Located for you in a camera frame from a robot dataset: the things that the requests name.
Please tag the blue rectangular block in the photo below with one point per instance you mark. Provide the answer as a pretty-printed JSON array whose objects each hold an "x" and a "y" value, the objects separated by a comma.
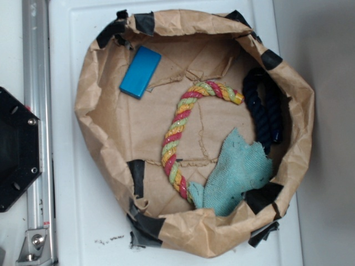
[{"x": 140, "y": 72}]

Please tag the brown paper bag bin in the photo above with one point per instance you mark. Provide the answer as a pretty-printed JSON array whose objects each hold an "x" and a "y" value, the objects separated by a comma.
[{"x": 215, "y": 75}]

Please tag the teal terry cloth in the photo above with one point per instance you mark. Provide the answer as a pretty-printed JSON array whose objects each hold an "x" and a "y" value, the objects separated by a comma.
[{"x": 240, "y": 168}]

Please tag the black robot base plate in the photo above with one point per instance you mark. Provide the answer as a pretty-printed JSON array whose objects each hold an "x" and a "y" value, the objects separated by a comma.
[{"x": 20, "y": 153}]

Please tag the grey metal corner bracket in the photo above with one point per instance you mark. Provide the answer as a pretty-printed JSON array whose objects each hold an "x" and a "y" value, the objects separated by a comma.
[{"x": 35, "y": 249}]

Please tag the aluminium extrusion rail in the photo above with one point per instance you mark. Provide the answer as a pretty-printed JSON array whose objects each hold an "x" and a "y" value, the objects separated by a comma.
[{"x": 36, "y": 66}]

